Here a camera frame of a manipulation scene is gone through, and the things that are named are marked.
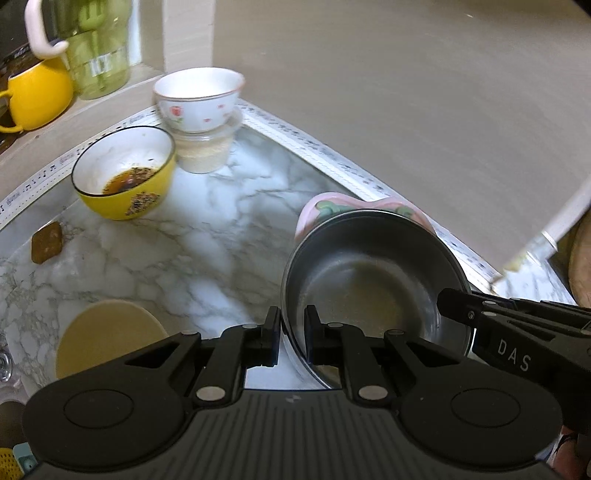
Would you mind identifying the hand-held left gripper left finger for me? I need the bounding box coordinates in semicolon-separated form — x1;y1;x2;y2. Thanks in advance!
117;305;281;407

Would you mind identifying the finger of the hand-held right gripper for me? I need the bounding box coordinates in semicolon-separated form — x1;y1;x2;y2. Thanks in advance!
436;287;502;332

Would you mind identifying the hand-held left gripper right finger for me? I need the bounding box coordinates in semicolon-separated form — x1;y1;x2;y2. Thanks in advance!
305;305;463;407

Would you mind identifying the small steel bowl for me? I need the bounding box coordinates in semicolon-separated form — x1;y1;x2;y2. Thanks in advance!
281;210;474;391

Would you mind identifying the person's right hand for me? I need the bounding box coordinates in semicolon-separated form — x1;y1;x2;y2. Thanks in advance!
550;427;579;480

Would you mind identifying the round wooden cutting board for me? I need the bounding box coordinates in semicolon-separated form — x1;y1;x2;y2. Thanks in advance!
568;220;591;303

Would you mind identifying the pink floral bowl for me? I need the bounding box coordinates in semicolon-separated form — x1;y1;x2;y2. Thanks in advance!
294;192;435;245

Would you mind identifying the white vented box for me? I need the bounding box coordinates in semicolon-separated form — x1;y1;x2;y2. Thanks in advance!
540;178;591;259

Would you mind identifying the beige plate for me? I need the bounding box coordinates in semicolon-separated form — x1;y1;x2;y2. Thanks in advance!
55;298;170;382

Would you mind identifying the music note edge strip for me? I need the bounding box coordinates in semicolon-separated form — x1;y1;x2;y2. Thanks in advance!
235;103;505;283
0;105;161;228

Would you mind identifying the clear plastic container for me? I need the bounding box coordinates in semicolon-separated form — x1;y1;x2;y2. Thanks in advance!
170;110;244;175

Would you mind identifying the yellow bowl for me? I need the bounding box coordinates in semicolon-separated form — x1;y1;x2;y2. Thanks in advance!
71;125;177;222

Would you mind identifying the white floral bowl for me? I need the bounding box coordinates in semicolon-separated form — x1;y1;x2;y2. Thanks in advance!
153;67;246;135

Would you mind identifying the brown block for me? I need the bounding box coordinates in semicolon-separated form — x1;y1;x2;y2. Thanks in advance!
31;221;64;265

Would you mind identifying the yellow strainer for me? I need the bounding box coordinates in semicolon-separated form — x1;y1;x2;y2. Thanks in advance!
0;442;37;480

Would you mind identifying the green glass jar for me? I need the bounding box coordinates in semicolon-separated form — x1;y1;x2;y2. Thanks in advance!
59;0;133;101

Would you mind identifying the yellow mug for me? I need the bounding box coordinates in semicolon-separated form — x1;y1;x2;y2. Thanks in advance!
0;55;75;134

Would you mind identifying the white curved handle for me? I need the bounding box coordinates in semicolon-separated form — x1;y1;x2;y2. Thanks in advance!
24;0;70;59

